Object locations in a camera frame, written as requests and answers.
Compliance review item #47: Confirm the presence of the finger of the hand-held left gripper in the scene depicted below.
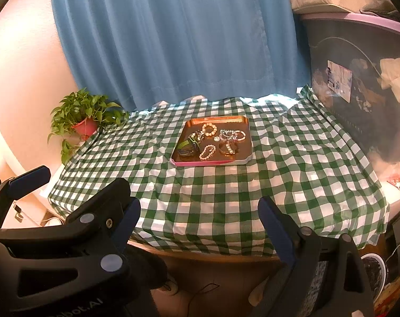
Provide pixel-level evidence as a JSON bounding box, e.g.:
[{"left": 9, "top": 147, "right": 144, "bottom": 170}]
[
  {"left": 0, "top": 178, "right": 132, "bottom": 304},
  {"left": 0, "top": 167, "right": 52, "bottom": 228}
]

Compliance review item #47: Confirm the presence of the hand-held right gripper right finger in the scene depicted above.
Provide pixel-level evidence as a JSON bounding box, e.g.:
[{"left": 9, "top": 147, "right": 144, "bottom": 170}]
[{"left": 253, "top": 196, "right": 376, "bottom": 317}]

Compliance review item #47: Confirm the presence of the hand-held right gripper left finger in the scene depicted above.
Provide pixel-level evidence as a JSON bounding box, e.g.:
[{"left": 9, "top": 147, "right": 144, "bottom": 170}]
[{"left": 111, "top": 198, "right": 141, "bottom": 252}]

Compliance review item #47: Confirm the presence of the orange metal tray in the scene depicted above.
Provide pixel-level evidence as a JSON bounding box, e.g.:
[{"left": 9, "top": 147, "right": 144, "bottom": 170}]
[{"left": 171, "top": 115, "right": 252, "bottom": 167}]

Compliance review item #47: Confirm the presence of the dark green bangle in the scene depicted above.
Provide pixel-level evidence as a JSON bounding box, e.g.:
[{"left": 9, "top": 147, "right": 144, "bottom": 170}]
[{"left": 177, "top": 139, "right": 200, "bottom": 157}]

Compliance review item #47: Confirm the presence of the white bead bracelet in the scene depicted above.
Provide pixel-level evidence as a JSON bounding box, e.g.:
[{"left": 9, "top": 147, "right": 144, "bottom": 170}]
[{"left": 199, "top": 145, "right": 216, "bottom": 161}]

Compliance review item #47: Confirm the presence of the gold bangle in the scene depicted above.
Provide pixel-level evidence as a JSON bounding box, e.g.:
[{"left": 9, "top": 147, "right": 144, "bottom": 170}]
[{"left": 219, "top": 141, "right": 238, "bottom": 155}]

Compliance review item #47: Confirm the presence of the green white checked tablecloth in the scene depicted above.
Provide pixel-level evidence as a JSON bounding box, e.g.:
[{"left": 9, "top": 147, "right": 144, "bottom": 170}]
[{"left": 47, "top": 84, "right": 390, "bottom": 257}]

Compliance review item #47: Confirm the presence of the green plant in red pot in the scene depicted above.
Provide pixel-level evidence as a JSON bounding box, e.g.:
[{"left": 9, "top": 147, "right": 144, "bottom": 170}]
[{"left": 47, "top": 87, "right": 131, "bottom": 166}]

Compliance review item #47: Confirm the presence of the white rimmed round bowl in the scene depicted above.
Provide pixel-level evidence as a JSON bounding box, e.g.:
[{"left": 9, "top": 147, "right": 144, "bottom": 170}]
[{"left": 360, "top": 253, "right": 387, "bottom": 299}]

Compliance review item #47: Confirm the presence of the red yellow patterned cloth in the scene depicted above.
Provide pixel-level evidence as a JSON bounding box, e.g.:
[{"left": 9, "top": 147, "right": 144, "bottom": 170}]
[{"left": 373, "top": 267, "right": 400, "bottom": 317}]

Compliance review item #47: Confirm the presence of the white label sticker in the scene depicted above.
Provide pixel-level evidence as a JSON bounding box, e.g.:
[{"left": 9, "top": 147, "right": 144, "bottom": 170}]
[{"left": 325, "top": 60, "right": 353, "bottom": 102}]

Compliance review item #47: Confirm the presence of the grey storage box purple lid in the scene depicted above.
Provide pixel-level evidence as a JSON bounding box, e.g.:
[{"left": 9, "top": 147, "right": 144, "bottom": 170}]
[{"left": 299, "top": 11, "right": 400, "bottom": 172}]

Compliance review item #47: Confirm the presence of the blue curtain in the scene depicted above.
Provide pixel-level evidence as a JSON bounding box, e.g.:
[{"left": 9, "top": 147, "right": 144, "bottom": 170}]
[{"left": 49, "top": 0, "right": 311, "bottom": 111}]

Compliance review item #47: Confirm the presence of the white crumpled cloth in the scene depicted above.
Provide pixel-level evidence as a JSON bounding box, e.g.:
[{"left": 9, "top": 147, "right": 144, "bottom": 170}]
[{"left": 378, "top": 58, "right": 400, "bottom": 106}]

